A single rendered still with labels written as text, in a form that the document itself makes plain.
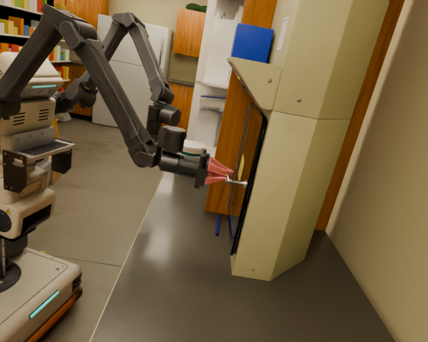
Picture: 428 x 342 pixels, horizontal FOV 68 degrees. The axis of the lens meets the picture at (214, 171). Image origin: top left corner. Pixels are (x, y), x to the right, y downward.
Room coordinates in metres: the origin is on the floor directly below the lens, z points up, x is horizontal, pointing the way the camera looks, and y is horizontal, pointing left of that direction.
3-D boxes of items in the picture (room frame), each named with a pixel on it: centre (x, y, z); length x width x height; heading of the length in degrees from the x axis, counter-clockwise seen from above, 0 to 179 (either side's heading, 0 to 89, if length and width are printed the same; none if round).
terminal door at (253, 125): (0.92, -0.09, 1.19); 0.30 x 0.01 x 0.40; 3
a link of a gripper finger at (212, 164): (0.86, -0.01, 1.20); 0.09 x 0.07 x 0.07; 91
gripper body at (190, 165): (0.86, 0.06, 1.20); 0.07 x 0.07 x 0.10; 1
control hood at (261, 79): (0.91, -0.04, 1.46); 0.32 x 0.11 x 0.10; 4
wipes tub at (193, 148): (1.51, 0.13, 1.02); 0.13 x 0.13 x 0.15
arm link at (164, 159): (0.85, 0.12, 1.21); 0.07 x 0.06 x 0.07; 91
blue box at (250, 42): (1.00, -0.03, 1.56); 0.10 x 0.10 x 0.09; 4
